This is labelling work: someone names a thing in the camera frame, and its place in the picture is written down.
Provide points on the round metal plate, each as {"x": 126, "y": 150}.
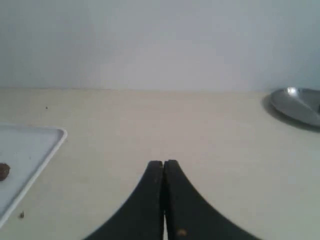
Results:
{"x": 299, "y": 104}

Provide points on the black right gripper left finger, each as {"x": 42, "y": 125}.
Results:
{"x": 141, "y": 217}

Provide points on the red fruit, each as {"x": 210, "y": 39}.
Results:
{"x": 4, "y": 171}

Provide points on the white rectangular plastic tray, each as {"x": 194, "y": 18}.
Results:
{"x": 26, "y": 150}

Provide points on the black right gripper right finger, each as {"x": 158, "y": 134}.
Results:
{"x": 189, "y": 216}

